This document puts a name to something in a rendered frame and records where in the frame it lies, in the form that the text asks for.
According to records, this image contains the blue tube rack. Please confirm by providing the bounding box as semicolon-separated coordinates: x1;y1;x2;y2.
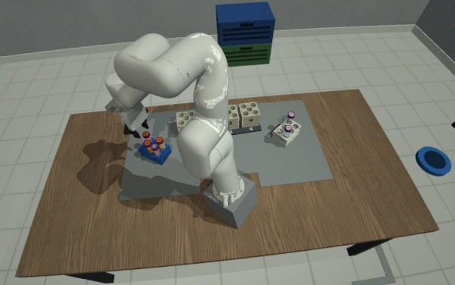
138;138;171;165

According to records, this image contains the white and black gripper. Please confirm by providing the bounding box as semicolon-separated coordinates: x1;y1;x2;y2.
119;103;149;139

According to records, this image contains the grey bench mat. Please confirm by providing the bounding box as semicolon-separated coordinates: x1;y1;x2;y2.
119;100;334;201

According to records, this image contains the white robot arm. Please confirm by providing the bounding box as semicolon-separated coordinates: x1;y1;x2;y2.
105;33;245;208

